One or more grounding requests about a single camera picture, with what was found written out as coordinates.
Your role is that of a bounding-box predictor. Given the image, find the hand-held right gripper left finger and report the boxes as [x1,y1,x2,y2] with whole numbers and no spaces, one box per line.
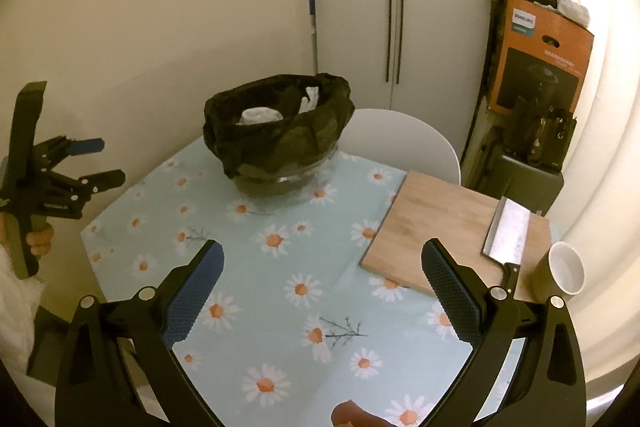
[55,239,226,427]

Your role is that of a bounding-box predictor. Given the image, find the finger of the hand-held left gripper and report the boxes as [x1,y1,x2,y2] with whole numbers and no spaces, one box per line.
[75,169,126,198]
[50,136,105,158]

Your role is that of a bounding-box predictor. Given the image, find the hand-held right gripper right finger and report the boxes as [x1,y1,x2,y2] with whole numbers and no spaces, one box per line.
[421,237,587,427]

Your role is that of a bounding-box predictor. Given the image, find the clear glass bowl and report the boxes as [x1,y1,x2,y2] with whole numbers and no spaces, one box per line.
[231,147,342,208]

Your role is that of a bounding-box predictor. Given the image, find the white tissue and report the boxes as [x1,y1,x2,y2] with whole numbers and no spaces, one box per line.
[298,84,321,114]
[239,106,282,126]

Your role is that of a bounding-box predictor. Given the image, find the black trash bag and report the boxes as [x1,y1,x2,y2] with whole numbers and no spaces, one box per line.
[202,73,356,180]

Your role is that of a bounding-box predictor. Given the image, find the person's left hand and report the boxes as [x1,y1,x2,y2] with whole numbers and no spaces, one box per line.
[27,226,55,259]

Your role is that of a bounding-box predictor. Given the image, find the person's right hand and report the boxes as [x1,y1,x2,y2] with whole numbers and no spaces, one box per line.
[330,399,397,427]

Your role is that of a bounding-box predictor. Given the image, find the wooden cutting board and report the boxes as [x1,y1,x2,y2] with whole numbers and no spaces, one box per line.
[359,170,553,303]

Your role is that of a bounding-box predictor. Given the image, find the daisy print tablecloth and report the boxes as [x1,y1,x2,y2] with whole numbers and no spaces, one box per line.
[80,139,532,427]

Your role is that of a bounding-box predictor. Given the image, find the olive cup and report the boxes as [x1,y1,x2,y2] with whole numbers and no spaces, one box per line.
[530,241,586,306]

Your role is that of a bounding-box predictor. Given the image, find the white chair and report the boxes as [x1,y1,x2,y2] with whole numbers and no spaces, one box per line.
[337,108,462,188]

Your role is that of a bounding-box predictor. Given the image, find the black pouches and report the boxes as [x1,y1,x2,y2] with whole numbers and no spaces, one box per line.
[509,96,579,171]

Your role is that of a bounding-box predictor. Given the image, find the white curtain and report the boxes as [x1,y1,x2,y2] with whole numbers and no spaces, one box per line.
[542,0,640,410]

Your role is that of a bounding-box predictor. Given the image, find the orange cardboard box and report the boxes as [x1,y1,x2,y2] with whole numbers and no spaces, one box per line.
[487,0,596,134]

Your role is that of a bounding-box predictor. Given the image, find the white wardrobe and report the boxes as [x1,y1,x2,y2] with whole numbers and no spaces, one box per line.
[312,0,494,114]

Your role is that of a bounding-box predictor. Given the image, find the white plastic bag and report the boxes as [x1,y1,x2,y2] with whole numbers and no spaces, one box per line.
[556,0,592,28]

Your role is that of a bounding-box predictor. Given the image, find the steel cleaver with black handle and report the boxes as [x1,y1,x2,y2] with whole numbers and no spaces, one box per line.
[480,196,531,301]

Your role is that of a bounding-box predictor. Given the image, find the black wardrobe handle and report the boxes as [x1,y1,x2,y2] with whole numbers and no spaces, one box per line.
[384,0,394,83]
[396,0,405,86]

